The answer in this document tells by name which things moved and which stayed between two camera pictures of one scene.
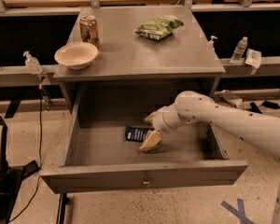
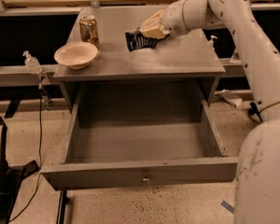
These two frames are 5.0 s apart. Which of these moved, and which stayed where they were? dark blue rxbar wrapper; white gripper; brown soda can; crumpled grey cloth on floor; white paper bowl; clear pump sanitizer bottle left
Moved: dark blue rxbar wrapper; white gripper
Stayed: brown soda can; clear pump sanitizer bottle left; crumpled grey cloth on floor; white paper bowl
